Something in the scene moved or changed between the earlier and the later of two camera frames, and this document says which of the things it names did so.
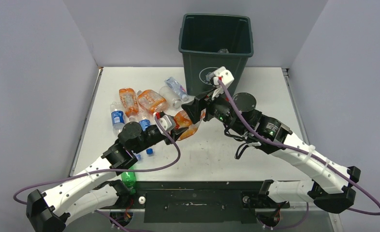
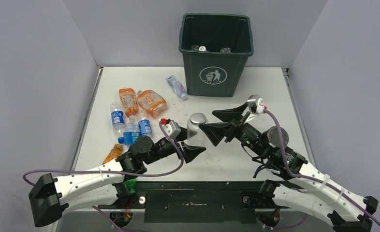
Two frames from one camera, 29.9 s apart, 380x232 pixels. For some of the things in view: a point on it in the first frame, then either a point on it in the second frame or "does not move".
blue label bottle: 144,123 does not move
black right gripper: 194,108 → 214,131
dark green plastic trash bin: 209,41 does not move
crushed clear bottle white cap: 178,89 does not move
